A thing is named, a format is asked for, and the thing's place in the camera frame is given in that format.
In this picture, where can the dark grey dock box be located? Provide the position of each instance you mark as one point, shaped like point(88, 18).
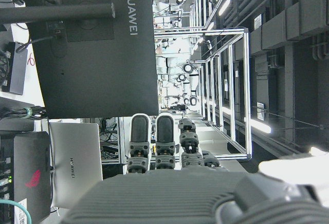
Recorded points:
point(16, 67)

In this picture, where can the aluminium cage frame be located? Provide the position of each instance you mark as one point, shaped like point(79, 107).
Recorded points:
point(247, 93)

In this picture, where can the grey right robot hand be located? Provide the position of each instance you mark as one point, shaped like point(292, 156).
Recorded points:
point(159, 198)

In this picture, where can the black computer with red logo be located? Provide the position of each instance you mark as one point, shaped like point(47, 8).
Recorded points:
point(30, 172)

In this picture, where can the black Huawei monitor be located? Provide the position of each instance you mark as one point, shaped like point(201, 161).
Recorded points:
point(97, 67)

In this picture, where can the silver Huawei laptop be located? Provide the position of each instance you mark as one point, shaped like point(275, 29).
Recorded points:
point(77, 162)

